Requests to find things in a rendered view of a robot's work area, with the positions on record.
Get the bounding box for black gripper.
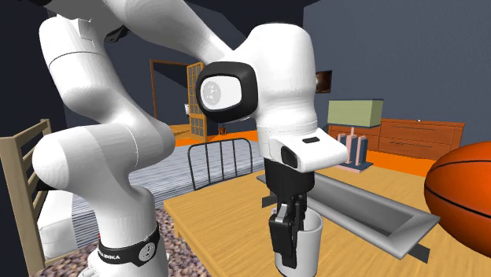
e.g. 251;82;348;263
264;158;316;270

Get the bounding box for white cup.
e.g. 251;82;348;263
273;209;323;277

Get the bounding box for grey rectangular tray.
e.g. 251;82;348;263
256;168;441;260

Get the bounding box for green shade table lamp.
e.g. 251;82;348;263
327;98;385;175

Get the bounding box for bed with striped cover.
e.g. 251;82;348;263
0;118;267;277

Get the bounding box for wooden glazed door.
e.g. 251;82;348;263
186;61;209;144

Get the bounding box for brown wooden dresser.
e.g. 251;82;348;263
327;118;467;161

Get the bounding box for orange basketball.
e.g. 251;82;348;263
423;141;491;259

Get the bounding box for dark brown wall picture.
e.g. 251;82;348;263
315;70;333;94

